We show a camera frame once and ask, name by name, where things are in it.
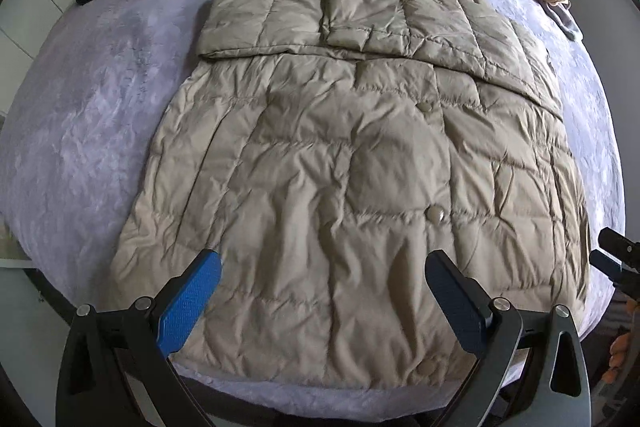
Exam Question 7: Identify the beige quilted puffer jacket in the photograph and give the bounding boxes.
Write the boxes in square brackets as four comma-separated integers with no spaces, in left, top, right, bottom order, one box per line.
[105,0,589,390]

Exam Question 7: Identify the lavender embossed bed cover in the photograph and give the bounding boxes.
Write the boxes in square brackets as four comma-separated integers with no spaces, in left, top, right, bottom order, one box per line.
[1,0,624,421]

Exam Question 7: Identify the grey sock garment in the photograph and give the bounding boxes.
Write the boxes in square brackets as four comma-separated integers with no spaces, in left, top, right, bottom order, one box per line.
[542,1,584,42]

